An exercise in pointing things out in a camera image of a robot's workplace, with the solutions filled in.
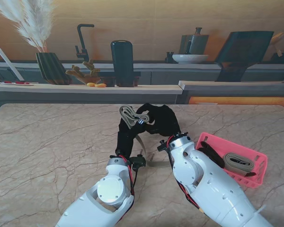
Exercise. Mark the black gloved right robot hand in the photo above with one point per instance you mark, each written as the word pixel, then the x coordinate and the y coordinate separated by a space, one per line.
pixel 163 120

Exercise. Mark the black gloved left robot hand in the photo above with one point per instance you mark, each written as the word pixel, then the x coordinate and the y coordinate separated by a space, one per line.
pixel 125 139

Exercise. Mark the beige woven belt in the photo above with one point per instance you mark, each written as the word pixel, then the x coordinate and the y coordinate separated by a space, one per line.
pixel 130 114
pixel 239 163

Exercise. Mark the dark brown woven belt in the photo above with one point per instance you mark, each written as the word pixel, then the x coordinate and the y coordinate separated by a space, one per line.
pixel 210 153

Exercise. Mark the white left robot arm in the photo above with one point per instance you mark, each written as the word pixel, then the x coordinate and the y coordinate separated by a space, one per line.
pixel 109 189

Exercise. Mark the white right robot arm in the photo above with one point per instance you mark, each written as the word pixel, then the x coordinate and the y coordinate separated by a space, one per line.
pixel 203 179

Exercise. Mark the pink plastic storage basket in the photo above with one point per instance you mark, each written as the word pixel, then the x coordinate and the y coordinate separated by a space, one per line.
pixel 246 146

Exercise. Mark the yellow lemons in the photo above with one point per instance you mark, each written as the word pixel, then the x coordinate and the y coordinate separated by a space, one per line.
pixel 97 84

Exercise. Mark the small black figurine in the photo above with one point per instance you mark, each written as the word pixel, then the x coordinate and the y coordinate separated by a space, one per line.
pixel 169 58

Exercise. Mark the white speckled bowl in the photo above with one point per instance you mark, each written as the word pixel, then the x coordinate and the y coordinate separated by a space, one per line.
pixel 189 58

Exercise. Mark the tall black appliance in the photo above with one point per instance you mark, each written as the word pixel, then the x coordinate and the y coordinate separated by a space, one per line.
pixel 122 61

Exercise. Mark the green cactus plant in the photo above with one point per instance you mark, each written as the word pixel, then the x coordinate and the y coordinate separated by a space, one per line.
pixel 85 71

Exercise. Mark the grey lidded pot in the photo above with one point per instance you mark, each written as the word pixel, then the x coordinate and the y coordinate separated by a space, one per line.
pixel 196 43

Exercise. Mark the dark ribbed vase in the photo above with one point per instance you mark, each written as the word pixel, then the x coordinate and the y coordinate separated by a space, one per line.
pixel 52 68

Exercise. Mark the dark angular stand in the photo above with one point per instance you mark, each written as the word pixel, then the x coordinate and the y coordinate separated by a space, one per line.
pixel 243 54

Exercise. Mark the black kitchen faucet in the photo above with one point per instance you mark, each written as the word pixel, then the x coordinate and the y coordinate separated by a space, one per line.
pixel 81 42

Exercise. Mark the plate with red food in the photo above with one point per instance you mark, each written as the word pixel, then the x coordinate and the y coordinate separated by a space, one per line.
pixel 16 83

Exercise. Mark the small dark container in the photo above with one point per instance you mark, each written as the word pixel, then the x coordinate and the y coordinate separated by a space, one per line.
pixel 282 58

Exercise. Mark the white leaning board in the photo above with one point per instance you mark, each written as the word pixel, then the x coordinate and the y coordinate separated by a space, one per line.
pixel 9 63

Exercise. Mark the yellow wooden utensil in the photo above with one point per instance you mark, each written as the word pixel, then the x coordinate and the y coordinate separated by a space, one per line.
pixel 275 39

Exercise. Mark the white pampas grass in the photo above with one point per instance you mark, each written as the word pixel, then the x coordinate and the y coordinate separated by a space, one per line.
pixel 30 21

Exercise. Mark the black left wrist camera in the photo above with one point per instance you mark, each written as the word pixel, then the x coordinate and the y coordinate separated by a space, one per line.
pixel 138 162

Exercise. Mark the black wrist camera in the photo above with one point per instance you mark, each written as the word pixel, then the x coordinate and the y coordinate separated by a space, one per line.
pixel 162 146
pixel 138 162

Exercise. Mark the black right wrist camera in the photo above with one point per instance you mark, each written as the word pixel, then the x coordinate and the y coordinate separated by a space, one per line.
pixel 162 146

